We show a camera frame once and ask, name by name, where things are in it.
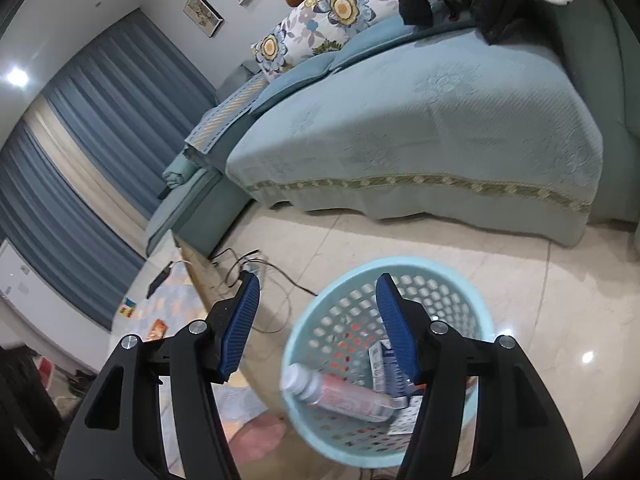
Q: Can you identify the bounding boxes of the black jacket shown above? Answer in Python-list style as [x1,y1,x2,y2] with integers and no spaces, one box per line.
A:
[394,0,551,45]

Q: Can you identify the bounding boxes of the folded blue blanket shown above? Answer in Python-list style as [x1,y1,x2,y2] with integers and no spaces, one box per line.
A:
[162,152,196,190]

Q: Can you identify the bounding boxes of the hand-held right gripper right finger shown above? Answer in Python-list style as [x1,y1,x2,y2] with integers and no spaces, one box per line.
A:
[375,272,583,480]

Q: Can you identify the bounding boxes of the blue seat cushion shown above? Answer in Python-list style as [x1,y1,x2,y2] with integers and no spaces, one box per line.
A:
[327,22,426,72]
[252,52,341,114]

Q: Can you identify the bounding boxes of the fan-patterned tablecloth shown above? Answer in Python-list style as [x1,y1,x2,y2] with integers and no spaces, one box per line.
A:
[107,230,296,480]

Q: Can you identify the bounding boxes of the blue-green sofa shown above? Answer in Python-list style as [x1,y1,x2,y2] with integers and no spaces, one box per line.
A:
[144,0,640,256]

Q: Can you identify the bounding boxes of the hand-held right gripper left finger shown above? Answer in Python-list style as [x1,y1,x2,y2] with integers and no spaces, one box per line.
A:
[52,270,262,480]

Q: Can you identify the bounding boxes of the blue curtain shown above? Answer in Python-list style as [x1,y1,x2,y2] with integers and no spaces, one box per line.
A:
[0,119,146,331]
[42,9,219,221]

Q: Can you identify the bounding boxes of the white refrigerator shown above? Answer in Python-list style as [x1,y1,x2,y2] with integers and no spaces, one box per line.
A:
[0,238,101,371]

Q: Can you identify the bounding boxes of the black cable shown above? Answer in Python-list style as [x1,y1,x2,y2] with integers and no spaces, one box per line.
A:
[209,247,319,297]

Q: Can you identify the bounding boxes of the black upright object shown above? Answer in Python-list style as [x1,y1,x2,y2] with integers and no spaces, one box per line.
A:
[0,344,66,466]

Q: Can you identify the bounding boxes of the striped armrest cover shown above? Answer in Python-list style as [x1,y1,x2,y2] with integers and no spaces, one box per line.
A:
[183,72,271,154]

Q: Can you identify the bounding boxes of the clear plastic bottle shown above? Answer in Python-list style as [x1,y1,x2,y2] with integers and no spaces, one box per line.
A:
[280,362,396,424]

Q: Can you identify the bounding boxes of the floral sofa cushion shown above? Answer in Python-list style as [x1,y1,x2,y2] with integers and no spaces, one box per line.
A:
[249,0,407,81]

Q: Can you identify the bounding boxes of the tall black picture frame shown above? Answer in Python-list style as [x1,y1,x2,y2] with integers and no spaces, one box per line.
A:
[182,0,225,39]

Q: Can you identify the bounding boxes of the light teal plastic basket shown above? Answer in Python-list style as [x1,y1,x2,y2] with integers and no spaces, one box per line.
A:
[279,255,497,465]

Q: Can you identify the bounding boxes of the black remote control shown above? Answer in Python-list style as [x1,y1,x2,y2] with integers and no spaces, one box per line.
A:
[145,262,176,297]

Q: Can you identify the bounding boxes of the blue white milk carton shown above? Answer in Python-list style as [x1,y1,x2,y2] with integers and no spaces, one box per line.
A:
[368,339,416,394]

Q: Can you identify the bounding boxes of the white sheer curtain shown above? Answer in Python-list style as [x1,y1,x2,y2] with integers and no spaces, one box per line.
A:
[22,94,166,256]

